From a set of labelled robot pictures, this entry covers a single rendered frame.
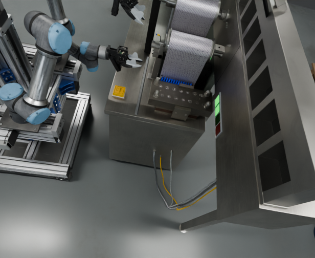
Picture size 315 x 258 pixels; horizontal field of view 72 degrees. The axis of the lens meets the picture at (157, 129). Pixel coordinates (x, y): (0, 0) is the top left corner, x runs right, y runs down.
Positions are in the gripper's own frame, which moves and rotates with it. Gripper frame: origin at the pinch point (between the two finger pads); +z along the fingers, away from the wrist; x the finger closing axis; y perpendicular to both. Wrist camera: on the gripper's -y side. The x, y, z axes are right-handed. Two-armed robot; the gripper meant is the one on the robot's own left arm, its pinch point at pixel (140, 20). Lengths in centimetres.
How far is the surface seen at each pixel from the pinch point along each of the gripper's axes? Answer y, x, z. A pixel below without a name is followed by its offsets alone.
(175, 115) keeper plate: -11, -26, 50
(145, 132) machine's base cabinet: -37, -30, 52
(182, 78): -1.6, -4.4, 42.4
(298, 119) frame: 55, -69, 18
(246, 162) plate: 36, -72, 34
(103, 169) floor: -112, -38, 76
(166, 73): -8.4, -4.4, 34.0
